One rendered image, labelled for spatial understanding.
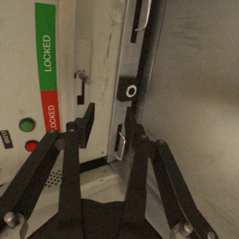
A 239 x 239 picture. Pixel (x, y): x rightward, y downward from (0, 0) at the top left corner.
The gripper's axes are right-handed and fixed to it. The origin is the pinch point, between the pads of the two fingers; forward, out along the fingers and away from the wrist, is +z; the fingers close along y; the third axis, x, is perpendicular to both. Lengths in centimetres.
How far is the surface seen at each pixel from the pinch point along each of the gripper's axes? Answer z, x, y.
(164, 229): -2.7, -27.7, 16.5
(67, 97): 9.9, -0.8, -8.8
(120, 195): 13.0, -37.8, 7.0
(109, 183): 14.9, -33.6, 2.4
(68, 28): 10.0, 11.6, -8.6
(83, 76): 12.2, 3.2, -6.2
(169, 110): 12.5, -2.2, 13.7
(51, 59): 12.1, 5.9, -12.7
